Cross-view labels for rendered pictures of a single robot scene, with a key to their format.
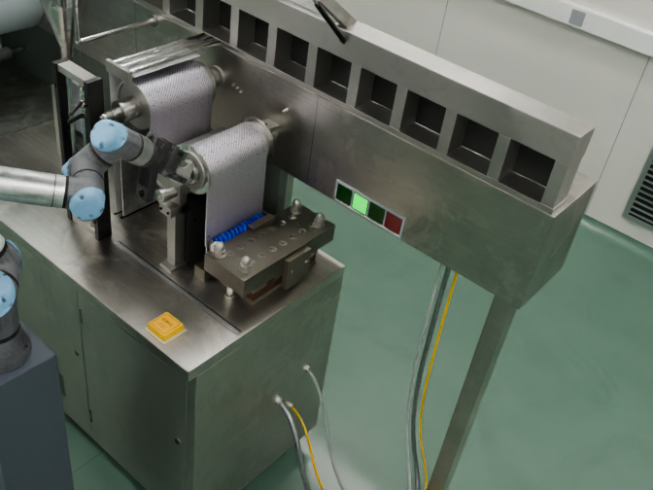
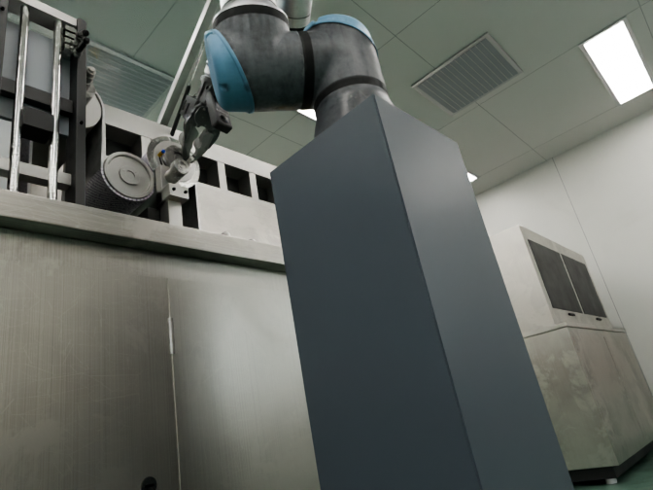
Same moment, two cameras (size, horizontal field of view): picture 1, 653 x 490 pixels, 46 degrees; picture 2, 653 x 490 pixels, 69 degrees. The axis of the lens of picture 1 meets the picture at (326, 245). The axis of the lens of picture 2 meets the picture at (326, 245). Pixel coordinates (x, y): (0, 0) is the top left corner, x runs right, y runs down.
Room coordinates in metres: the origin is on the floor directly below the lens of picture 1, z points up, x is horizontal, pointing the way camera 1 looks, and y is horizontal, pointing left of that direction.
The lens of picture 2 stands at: (1.35, 1.40, 0.53)
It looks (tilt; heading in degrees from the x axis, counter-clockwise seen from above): 22 degrees up; 275
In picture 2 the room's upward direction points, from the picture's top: 11 degrees counter-clockwise
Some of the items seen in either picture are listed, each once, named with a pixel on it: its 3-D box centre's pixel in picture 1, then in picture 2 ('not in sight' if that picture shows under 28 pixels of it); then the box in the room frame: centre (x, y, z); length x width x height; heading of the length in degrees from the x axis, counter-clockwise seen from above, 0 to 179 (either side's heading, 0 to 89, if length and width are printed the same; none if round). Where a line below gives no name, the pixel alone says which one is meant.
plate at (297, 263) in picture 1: (296, 267); not in sight; (1.77, 0.08, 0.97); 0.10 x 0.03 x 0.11; 145
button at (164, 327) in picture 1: (165, 327); not in sight; (1.49, 0.40, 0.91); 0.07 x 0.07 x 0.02; 55
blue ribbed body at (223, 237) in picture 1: (239, 229); not in sight; (1.83, 0.26, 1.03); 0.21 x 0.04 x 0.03; 145
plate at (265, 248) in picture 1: (271, 246); not in sight; (1.81, 0.16, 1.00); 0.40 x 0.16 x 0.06; 145
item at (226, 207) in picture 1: (235, 205); (174, 235); (1.84, 0.28, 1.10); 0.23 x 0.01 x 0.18; 145
